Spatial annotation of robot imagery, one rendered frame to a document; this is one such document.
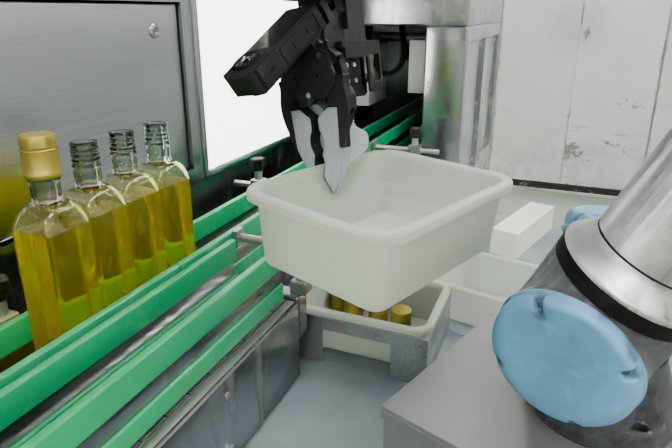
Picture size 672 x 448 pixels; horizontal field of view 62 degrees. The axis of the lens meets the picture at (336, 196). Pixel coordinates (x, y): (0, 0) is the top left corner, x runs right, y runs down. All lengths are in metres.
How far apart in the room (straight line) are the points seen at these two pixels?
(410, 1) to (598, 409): 1.24
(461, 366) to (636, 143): 3.71
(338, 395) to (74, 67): 0.58
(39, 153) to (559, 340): 0.49
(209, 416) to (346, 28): 0.44
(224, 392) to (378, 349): 0.28
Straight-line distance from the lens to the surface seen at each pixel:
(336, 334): 0.89
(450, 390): 0.71
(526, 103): 4.31
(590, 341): 0.45
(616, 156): 4.38
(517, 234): 1.29
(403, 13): 1.56
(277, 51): 0.52
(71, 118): 0.83
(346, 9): 0.60
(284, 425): 0.81
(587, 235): 0.47
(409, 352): 0.85
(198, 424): 0.66
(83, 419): 0.54
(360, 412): 0.83
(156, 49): 0.95
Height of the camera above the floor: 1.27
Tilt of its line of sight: 18 degrees down
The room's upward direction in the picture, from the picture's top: straight up
